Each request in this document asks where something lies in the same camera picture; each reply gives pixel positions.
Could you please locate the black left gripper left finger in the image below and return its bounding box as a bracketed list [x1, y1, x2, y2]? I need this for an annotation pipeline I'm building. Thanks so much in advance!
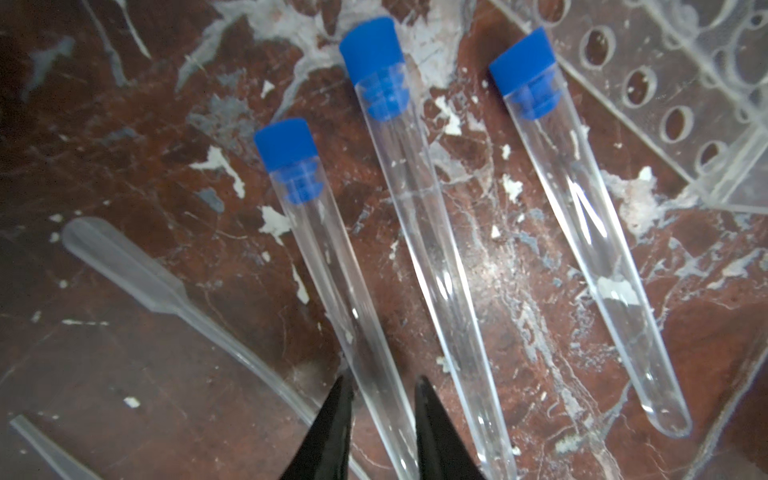
[281, 374, 354, 480]

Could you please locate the clear acrylic test tube rack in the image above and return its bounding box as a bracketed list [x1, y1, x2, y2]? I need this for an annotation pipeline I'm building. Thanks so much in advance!
[499, 1, 767, 214]

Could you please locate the clear plastic dropper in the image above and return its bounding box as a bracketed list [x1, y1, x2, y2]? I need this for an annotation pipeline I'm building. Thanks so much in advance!
[10, 415, 101, 480]

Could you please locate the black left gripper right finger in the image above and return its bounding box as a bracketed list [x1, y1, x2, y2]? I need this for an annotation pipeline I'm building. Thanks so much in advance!
[414, 376, 484, 480]

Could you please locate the clear plastic pipette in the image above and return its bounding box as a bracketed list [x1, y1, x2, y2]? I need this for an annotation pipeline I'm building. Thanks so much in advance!
[61, 216, 373, 480]

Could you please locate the blue capped test tube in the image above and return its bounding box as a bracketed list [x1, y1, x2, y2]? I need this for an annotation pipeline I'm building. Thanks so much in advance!
[490, 28, 693, 438]
[340, 16, 517, 479]
[254, 118, 418, 479]

